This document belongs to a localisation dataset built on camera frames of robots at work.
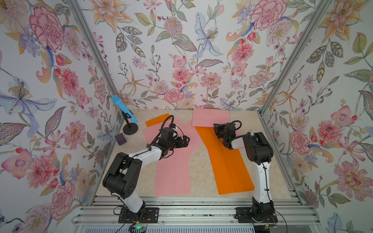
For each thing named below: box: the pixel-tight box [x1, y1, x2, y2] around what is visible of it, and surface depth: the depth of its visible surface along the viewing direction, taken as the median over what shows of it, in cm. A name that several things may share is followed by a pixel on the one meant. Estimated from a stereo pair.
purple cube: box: [114, 133, 127, 146], surface depth 105 cm
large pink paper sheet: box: [143, 117, 203, 197], surface depth 88 cm
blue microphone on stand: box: [111, 95, 139, 135], surface depth 102 cm
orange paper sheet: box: [195, 126, 255, 195], surface depth 92 cm
